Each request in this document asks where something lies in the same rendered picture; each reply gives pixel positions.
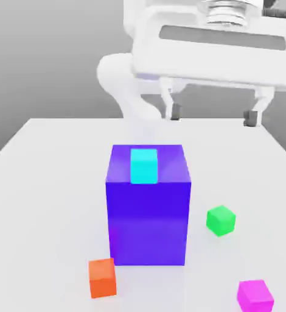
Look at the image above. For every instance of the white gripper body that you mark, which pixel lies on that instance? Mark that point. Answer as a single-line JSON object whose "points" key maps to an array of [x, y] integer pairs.
{"points": [[206, 62]]}

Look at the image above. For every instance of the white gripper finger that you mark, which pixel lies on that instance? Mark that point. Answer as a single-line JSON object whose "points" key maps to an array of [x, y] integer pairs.
{"points": [[259, 107], [168, 102]]}

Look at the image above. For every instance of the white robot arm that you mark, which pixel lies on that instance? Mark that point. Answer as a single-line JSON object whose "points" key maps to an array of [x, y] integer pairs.
{"points": [[118, 78]]}

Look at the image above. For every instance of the small cyan cube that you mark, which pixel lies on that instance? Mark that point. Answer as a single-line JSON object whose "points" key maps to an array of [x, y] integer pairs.
{"points": [[143, 168]]}

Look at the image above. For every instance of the small green cube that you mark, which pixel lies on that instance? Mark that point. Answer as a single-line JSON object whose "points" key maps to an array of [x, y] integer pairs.
{"points": [[220, 220]]}

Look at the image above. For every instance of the small orange cube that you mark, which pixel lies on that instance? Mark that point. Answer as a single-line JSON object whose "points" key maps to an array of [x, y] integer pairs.
{"points": [[102, 279]]}

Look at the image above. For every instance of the small magenta cube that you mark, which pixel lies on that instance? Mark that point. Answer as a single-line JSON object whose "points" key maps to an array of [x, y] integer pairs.
{"points": [[255, 296]]}

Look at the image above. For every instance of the large purple box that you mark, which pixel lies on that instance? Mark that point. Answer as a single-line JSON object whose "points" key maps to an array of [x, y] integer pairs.
{"points": [[147, 219]]}

